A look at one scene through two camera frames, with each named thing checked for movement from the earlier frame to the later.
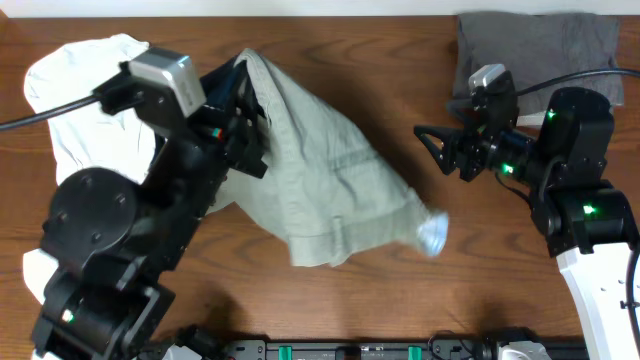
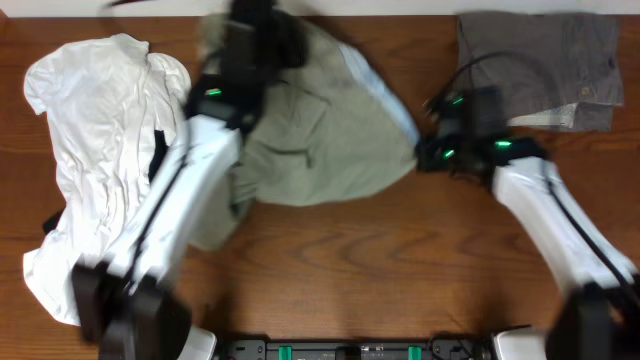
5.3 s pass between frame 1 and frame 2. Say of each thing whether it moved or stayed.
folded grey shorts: stayed
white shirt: stayed
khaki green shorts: moved
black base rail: stayed
